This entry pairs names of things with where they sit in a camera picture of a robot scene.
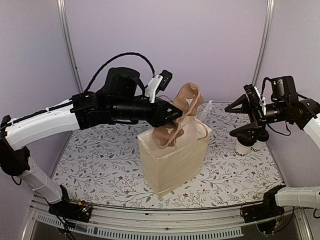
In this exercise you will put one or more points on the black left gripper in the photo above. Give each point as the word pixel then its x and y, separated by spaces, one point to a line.
pixel 159 116

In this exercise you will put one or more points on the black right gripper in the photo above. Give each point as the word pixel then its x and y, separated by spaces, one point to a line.
pixel 254 116

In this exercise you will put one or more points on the white paper cup corner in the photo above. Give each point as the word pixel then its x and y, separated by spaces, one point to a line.
pixel 241 150

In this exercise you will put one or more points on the cream paper bag with handles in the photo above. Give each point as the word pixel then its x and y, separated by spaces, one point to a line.
pixel 166 169

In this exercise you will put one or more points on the black plastic cup lid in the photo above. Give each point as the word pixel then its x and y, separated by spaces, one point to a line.
pixel 263 138

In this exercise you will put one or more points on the white paper coffee cup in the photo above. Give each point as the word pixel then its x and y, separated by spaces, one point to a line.
pixel 256 147

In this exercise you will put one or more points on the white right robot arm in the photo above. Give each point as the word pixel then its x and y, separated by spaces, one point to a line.
pixel 301 157

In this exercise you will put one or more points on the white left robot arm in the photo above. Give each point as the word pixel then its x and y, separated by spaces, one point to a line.
pixel 80 112

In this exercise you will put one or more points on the bundle of white wrapped straws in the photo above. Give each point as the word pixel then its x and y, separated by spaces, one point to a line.
pixel 206 110

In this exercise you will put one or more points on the floral patterned table mat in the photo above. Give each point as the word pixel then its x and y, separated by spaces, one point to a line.
pixel 102 165

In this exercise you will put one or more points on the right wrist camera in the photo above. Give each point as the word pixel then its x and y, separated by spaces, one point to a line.
pixel 255 98

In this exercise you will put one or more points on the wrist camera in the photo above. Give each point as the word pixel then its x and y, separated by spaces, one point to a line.
pixel 255 98
pixel 156 84

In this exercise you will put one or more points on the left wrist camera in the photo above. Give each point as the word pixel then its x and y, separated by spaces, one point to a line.
pixel 156 84

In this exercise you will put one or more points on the right aluminium frame post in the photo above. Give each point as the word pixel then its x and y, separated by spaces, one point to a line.
pixel 267 25

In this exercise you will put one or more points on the aluminium frame post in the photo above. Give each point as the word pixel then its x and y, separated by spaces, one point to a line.
pixel 61 7
pixel 267 25

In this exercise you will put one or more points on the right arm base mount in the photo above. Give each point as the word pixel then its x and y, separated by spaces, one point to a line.
pixel 267 209

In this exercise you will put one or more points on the front aluminium rail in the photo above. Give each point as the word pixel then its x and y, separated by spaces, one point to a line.
pixel 124 223

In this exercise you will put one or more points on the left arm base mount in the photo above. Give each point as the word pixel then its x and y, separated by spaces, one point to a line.
pixel 80 211

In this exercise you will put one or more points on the left aluminium frame post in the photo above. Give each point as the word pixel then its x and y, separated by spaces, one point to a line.
pixel 61 7

